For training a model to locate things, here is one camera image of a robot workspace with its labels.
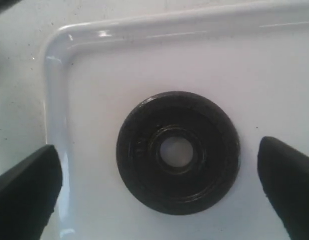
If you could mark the black weight plate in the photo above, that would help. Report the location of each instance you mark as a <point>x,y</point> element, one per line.
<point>178,153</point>

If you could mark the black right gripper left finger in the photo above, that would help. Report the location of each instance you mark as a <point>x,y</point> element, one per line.
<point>29,193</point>

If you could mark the white plastic tray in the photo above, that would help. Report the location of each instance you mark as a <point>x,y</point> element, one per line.
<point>251,60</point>

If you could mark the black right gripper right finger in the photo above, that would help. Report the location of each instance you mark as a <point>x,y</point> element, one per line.
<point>284,175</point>

